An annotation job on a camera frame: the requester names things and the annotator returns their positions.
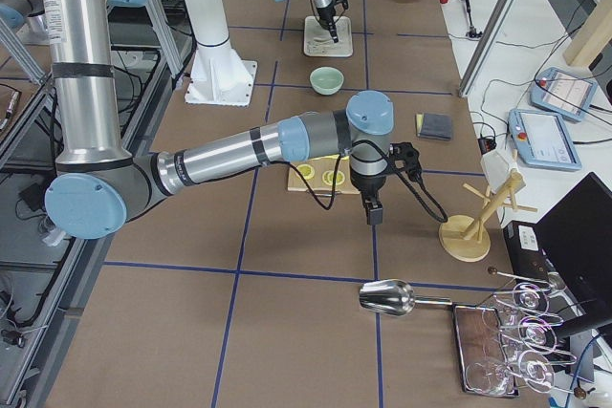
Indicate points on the aluminium frame post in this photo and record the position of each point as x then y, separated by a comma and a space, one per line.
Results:
485, 45

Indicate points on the blue teach pendant near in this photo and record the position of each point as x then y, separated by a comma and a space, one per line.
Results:
542, 140

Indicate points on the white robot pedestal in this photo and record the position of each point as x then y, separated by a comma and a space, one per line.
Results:
218, 75

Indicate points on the dark tray with glasses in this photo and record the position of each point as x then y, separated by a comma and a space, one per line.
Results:
477, 338

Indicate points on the light green bowl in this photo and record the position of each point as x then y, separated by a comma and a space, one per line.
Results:
326, 80

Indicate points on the white rectangular tray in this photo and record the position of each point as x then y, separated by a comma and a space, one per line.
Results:
319, 43

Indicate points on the steel scoop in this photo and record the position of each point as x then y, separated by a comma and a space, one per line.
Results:
396, 297

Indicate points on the blue teach pendant far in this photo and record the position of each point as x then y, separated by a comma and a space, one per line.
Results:
568, 95

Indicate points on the wooden cutting board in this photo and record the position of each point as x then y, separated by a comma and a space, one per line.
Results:
319, 174

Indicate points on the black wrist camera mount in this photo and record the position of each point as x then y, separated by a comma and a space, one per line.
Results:
405, 157

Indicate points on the blue teach pendant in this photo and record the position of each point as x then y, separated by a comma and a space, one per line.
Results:
568, 95
542, 140

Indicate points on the black monitor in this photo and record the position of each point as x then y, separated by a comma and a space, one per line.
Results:
576, 237

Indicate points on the wooden mug tree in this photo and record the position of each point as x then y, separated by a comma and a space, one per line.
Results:
465, 238

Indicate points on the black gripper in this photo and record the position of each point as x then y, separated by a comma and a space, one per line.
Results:
367, 183
325, 15

